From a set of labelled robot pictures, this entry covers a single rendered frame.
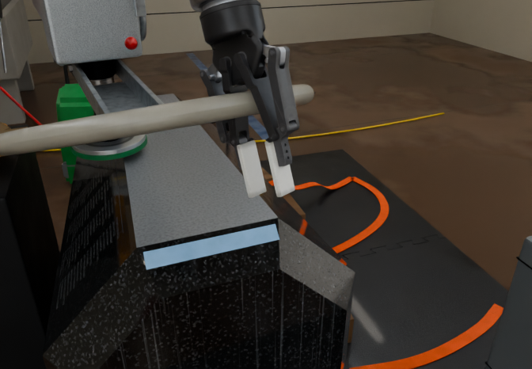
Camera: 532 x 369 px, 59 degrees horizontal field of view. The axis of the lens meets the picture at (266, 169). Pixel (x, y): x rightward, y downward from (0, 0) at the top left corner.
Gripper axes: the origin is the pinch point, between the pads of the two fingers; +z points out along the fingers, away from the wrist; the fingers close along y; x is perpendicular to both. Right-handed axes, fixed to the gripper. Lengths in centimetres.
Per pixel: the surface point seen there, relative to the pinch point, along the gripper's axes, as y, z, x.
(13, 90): 355, -58, -114
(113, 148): 81, -4, -27
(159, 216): 54, 13, -18
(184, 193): 57, 10, -29
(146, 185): 68, 7, -26
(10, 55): 331, -81, -109
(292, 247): 32, 27, -37
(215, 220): 43, 16, -26
